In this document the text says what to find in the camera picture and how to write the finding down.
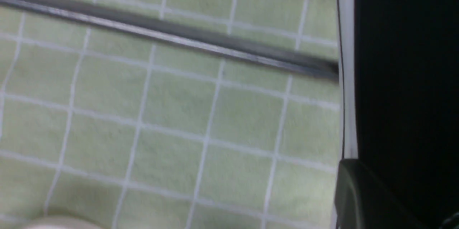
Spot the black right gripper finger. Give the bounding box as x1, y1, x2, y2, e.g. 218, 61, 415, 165
334, 159, 427, 229

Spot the black canvas sneaker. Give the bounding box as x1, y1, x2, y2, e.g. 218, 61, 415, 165
337, 0, 459, 229

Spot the metal shoe rack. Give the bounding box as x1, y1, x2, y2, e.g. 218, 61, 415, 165
1, 0, 339, 82

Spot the green checkered tablecloth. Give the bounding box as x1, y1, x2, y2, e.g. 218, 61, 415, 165
1, 0, 340, 229

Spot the cream slide slipper right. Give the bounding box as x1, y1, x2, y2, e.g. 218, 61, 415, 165
20, 216, 102, 229

